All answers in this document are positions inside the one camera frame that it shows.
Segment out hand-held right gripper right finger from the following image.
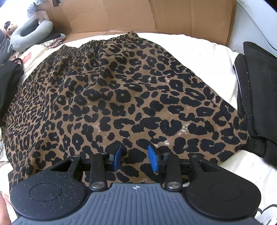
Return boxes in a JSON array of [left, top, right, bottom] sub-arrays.
[[147, 145, 219, 192]]

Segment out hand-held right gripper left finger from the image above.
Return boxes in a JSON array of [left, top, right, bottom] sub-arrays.
[[50, 144, 124, 192]]

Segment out leopard print skirt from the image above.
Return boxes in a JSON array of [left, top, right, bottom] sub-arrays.
[[2, 31, 249, 191]]

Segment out person's left forearm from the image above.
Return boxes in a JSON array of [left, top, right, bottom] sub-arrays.
[[0, 193, 12, 225]]

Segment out folded black clothes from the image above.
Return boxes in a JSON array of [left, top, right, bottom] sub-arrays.
[[233, 41, 277, 168]]

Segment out cream bear print blanket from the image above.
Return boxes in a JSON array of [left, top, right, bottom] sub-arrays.
[[0, 32, 277, 225]]

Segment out black garment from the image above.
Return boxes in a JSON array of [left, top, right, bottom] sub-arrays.
[[0, 59, 24, 127]]

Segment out pastel floral cloth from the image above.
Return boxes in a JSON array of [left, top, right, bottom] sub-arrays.
[[40, 33, 66, 49]]

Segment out flat cardboard sheet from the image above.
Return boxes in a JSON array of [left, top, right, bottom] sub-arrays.
[[36, 0, 237, 47]]

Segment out grey neck pillow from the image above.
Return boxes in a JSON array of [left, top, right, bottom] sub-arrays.
[[7, 18, 53, 53]]

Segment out black cloth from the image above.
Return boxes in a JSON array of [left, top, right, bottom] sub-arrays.
[[20, 18, 60, 42]]

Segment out dark grey pillow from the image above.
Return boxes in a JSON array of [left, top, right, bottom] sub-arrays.
[[0, 28, 11, 65]]

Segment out plush toy bear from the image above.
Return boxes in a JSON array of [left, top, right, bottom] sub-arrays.
[[3, 20, 18, 36]]

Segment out clear plastic bag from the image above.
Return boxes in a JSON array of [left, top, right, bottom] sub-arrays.
[[27, 3, 42, 19]]

